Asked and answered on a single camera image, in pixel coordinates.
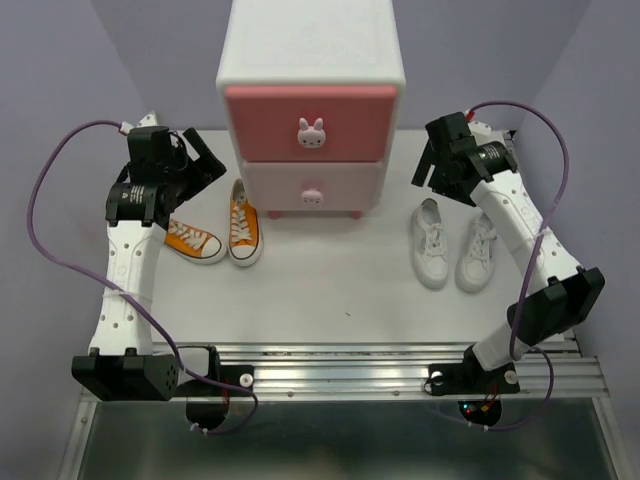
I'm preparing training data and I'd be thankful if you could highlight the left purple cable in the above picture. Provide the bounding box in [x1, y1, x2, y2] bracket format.
[28, 119, 260, 435]

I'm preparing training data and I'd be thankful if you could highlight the light pink lower drawer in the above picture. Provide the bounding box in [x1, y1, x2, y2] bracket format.
[241, 162, 386, 212]

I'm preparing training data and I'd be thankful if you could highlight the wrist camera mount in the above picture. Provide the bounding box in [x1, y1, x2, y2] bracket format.
[119, 110, 159, 136]
[464, 110, 493, 145]

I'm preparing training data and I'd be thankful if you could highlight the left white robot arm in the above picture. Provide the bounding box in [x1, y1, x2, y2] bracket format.
[71, 126, 226, 401]

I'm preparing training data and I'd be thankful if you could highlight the orange sneaker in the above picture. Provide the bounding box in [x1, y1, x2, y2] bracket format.
[228, 179, 264, 268]
[164, 219, 227, 265]

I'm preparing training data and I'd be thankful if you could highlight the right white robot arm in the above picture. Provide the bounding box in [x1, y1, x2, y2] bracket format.
[412, 112, 605, 397]

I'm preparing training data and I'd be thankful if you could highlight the right orange sneaker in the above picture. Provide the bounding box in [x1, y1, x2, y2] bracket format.
[228, 179, 264, 268]

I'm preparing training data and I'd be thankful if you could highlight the left orange sneaker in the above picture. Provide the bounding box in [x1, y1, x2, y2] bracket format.
[164, 219, 227, 265]

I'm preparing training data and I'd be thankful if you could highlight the white sneaker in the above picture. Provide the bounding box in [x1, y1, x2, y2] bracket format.
[411, 198, 449, 290]
[455, 214, 497, 294]

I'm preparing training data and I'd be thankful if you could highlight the white shoe cabinet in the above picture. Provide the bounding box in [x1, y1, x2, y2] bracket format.
[215, 0, 406, 220]

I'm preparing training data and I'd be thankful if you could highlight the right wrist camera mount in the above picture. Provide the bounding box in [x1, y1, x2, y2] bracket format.
[464, 110, 493, 145]

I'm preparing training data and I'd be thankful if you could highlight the aluminium mounting rail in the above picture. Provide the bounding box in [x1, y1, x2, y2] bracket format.
[60, 339, 635, 479]

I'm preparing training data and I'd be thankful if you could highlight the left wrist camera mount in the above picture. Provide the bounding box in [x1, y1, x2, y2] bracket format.
[119, 110, 159, 136]

